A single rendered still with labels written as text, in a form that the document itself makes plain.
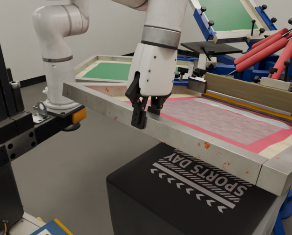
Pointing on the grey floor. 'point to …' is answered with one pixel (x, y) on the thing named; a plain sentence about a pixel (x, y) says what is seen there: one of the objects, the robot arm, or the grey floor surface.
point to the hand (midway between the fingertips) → (146, 117)
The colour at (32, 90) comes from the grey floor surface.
